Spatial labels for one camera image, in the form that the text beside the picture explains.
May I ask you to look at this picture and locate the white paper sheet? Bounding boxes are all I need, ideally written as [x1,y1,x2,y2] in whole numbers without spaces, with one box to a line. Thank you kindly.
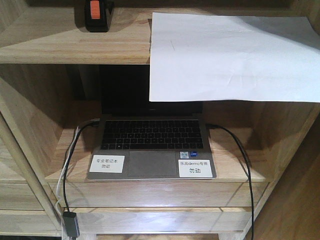
[149,13,320,103]

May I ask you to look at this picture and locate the black and orange stapler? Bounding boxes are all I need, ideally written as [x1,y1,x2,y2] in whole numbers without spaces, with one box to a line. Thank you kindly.
[84,0,115,33]

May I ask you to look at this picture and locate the silver laptop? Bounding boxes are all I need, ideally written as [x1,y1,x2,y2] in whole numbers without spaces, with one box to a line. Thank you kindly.
[87,65,217,181]

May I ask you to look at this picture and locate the white right label sticker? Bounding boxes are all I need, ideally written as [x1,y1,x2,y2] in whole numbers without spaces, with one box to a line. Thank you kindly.
[178,159,214,178]

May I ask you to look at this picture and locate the white label sticker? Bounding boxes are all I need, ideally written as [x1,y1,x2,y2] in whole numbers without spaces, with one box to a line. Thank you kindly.
[89,155,125,173]
[178,159,214,178]

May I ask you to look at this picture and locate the white left label sticker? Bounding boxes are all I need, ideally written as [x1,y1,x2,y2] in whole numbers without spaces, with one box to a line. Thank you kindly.
[89,155,125,173]

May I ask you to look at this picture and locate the wooden shelf unit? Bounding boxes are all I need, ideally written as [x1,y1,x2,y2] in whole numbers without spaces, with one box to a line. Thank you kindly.
[0,0,320,240]

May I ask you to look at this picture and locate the grey usb adapter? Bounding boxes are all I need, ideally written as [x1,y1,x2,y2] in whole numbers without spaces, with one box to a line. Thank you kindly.
[62,211,80,239]

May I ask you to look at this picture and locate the black right laptop cable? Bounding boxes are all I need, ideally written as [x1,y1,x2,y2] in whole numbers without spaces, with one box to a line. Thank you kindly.
[205,123,255,240]

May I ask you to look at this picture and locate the black laptop cable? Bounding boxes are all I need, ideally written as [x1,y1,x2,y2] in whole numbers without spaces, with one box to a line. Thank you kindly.
[62,119,100,213]
[205,123,255,240]

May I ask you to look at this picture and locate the black left laptop cable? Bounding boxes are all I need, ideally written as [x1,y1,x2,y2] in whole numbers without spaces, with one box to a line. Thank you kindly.
[62,119,100,213]

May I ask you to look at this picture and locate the white cable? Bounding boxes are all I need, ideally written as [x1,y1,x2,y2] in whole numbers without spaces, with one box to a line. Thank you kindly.
[55,118,100,237]

